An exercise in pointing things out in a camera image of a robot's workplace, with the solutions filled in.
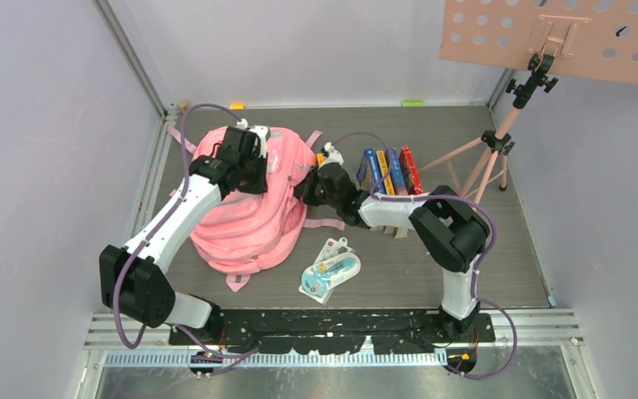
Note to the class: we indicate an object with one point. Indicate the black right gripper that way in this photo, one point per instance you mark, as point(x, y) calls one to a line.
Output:
point(304, 190)

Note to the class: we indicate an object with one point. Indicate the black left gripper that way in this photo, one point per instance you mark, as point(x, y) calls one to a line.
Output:
point(261, 187)

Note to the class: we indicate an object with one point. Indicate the dark blue book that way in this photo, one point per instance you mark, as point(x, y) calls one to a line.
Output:
point(369, 175)

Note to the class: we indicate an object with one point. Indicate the yellow spine book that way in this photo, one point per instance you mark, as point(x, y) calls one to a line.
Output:
point(388, 186)

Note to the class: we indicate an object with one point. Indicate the blue orange Jane Eyre book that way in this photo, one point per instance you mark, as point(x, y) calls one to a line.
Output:
point(398, 186)

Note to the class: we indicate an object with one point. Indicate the pink student backpack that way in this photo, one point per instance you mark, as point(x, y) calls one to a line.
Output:
point(247, 234)

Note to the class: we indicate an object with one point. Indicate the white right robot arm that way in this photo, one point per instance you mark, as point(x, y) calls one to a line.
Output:
point(455, 231)

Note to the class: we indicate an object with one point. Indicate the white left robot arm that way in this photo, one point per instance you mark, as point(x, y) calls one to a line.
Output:
point(133, 276)

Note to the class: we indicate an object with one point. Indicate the white red stationery pack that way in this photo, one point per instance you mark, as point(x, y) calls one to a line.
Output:
point(330, 249)

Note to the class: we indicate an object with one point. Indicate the blue correction tape pack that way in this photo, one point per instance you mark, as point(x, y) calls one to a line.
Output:
point(322, 277)

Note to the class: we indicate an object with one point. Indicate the green tape marker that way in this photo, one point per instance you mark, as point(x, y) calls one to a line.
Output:
point(412, 103)

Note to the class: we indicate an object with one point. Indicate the pink music stand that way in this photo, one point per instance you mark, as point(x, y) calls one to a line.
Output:
point(595, 40)

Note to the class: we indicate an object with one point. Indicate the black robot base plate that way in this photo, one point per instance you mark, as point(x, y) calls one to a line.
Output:
point(337, 331)

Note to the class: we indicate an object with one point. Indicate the aluminium frame rail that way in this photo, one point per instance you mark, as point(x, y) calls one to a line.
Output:
point(535, 328)

